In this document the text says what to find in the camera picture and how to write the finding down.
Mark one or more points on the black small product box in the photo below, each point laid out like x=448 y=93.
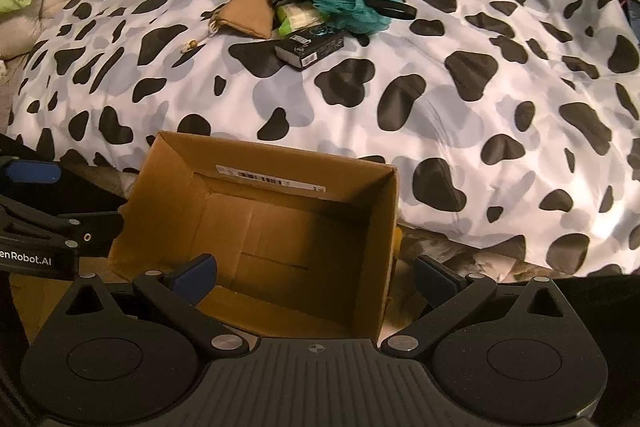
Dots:
x=308 y=46

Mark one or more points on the tan drawstring pouch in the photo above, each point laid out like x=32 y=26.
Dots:
x=253 y=18

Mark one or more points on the black headband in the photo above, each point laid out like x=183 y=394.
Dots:
x=391 y=9

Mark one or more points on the cow print blanket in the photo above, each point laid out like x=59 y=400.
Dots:
x=513 y=124

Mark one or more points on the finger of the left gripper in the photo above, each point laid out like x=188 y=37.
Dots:
x=31 y=171

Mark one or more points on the cardboard box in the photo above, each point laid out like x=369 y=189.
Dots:
x=304 y=241

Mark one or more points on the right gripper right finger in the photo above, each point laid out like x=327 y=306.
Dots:
x=453 y=299

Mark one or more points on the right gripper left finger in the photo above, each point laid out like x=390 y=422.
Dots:
x=171 y=298

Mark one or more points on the green wet wipes pack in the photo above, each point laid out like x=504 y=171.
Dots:
x=294 y=16

